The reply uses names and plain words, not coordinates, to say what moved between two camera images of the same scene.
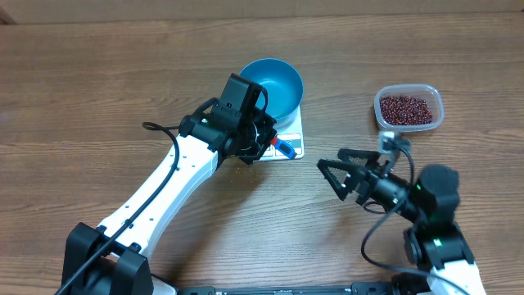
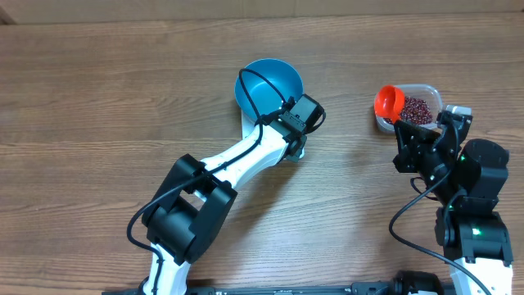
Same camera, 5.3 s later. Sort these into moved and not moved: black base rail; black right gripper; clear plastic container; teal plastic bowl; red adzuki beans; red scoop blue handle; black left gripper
Moved: black left gripper; red scoop blue handle; black right gripper
Not moved: black base rail; clear plastic container; teal plastic bowl; red adzuki beans
